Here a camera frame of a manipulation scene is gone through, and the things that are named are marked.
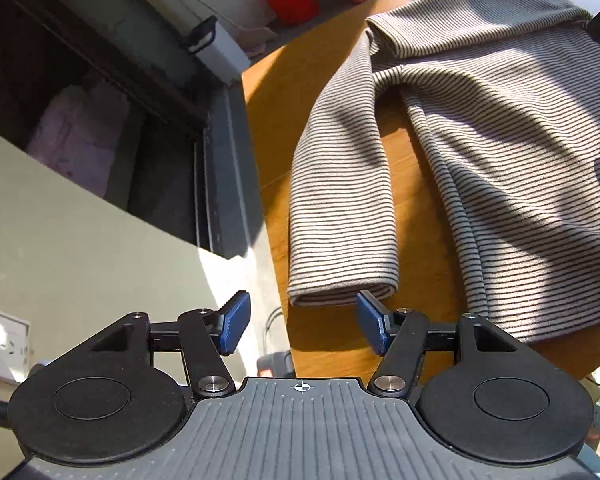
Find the black orange device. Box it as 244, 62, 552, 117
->
257, 352, 296, 379

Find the thin black cable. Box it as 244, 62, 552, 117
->
264, 307, 286, 357

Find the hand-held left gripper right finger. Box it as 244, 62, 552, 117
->
356, 290, 521, 400

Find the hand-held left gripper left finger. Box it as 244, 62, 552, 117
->
87, 291, 252, 399

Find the white wall socket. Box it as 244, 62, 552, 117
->
0, 305, 31, 387

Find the white long box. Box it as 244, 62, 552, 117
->
186, 15, 251, 87

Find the grey striped sweater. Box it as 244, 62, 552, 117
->
286, 0, 600, 344

